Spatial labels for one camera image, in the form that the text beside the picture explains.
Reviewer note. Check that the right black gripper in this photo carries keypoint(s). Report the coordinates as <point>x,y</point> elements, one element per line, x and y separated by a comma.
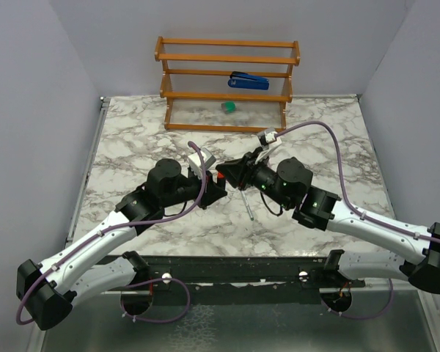
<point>237,174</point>

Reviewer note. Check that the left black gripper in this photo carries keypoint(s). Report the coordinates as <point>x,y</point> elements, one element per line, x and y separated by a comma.
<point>211,191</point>

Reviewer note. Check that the black orange highlighter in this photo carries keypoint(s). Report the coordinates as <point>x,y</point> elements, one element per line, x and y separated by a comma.
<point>220,180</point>

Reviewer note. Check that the thin white green pen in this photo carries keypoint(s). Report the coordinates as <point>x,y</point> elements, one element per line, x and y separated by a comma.
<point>247,206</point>

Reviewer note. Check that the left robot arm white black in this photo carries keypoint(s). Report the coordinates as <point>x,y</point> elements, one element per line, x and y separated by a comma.
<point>50,289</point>

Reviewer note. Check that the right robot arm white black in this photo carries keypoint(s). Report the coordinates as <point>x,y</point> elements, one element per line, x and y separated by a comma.
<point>410,252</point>

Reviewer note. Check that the green tape dispenser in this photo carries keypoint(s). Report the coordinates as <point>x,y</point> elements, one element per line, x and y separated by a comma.
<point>228,107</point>

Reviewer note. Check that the wooden shelf rack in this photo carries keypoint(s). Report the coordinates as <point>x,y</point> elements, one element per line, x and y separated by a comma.
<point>280,90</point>

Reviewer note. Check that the blue stapler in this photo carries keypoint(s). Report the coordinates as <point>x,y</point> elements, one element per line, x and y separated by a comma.
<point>242,80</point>

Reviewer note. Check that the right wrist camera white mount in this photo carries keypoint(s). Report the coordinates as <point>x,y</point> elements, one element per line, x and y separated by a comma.
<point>269,141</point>

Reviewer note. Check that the black mounting base rail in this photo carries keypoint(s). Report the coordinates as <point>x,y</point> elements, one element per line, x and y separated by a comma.
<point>235,280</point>

